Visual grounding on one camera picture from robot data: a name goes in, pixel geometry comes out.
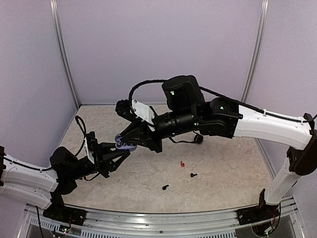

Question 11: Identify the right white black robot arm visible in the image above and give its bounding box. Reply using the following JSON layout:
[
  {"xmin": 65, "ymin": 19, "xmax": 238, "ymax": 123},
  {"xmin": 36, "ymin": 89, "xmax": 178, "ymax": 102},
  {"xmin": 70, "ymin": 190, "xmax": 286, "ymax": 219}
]
[{"xmin": 115, "ymin": 75, "xmax": 317, "ymax": 220}]

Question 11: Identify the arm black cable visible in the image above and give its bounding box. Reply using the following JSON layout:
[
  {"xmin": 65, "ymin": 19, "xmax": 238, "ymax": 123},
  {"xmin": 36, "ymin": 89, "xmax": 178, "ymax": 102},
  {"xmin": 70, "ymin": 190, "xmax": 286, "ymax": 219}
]
[
  {"xmin": 74, "ymin": 115, "xmax": 87, "ymax": 156},
  {"xmin": 128, "ymin": 78, "xmax": 317, "ymax": 123}
]

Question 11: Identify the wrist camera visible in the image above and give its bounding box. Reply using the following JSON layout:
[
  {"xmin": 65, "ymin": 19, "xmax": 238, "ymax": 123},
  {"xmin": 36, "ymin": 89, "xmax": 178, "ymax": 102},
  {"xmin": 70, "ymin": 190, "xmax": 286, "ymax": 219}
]
[
  {"xmin": 115, "ymin": 99, "xmax": 156, "ymax": 131},
  {"xmin": 84, "ymin": 131, "xmax": 98, "ymax": 164}
]

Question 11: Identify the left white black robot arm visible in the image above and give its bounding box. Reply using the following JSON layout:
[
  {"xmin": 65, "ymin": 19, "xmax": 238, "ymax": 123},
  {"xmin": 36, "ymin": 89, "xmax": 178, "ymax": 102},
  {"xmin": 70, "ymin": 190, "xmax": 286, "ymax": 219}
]
[{"xmin": 0, "ymin": 143, "xmax": 130, "ymax": 221}]

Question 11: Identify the purple earbud charging case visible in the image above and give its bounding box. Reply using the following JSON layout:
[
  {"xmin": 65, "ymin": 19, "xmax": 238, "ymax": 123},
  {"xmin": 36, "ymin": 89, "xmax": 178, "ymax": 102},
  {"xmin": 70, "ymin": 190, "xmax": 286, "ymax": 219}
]
[{"xmin": 115, "ymin": 134, "xmax": 137, "ymax": 152}]

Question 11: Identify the black charging case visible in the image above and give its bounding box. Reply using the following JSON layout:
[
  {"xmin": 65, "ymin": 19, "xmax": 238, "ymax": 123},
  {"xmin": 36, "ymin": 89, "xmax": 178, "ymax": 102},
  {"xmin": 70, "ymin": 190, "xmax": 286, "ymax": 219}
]
[{"xmin": 194, "ymin": 134, "xmax": 204, "ymax": 144}]

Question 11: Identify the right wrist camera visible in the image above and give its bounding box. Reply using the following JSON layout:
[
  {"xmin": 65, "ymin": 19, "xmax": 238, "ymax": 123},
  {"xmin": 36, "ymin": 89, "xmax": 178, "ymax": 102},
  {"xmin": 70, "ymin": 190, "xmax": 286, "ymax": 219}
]
[{"xmin": 115, "ymin": 99, "xmax": 156, "ymax": 131}]

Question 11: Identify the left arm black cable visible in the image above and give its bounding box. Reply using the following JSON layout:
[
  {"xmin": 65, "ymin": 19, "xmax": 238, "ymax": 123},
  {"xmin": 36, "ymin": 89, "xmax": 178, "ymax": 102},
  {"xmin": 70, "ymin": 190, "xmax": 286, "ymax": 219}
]
[{"xmin": 74, "ymin": 115, "xmax": 87, "ymax": 156}]

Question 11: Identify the front aluminium rail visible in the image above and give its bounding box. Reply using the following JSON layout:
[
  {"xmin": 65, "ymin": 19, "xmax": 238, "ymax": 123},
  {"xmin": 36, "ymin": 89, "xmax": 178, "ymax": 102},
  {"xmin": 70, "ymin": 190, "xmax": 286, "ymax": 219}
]
[{"xmin": 16, "ymin": 205, "xmax": 256, "ymax": 238}]

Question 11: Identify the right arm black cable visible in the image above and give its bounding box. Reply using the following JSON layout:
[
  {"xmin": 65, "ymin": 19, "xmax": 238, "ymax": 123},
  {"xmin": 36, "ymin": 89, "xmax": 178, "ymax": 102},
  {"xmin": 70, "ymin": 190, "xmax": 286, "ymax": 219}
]
[{"xmin": 128, "ymin": 78, "xmax": 317, "ymax": 123}]

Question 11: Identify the right aluminium frame post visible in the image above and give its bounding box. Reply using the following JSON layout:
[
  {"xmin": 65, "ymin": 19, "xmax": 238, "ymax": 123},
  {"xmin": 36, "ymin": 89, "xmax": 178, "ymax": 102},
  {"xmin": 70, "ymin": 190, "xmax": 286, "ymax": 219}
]
[{"xmin": 241, "ymin": 0, "xmax": 269, "ymax": 103}]

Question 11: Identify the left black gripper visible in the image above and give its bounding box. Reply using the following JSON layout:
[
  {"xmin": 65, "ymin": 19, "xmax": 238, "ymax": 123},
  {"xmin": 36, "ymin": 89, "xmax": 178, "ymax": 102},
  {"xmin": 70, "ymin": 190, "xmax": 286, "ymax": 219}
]
[{"xmin": 69, "ymin": 142, "xmax": 129, "ymax": 180}]

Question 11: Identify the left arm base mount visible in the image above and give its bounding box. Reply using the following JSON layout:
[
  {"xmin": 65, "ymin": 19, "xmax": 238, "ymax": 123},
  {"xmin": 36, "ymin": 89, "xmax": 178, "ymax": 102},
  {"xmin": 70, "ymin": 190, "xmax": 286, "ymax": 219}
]
[{"xmin": 43, "ymin": 204, "xmax": 87, "ymax": 226}]

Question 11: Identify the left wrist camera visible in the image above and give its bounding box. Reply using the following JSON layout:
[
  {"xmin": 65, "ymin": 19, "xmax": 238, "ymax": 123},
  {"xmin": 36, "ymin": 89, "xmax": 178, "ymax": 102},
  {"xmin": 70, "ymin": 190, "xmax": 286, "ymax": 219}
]
[{"xmin": 84, "ymin": 131, "xmax": 98, "ymax": 164}]

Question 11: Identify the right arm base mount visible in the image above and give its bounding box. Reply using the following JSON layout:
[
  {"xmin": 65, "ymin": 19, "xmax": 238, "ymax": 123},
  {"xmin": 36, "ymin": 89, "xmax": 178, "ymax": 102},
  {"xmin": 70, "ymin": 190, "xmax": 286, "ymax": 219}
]
[{"xmin": 236, "ymin": 205, "xmax": 280, "ymax": 225}]

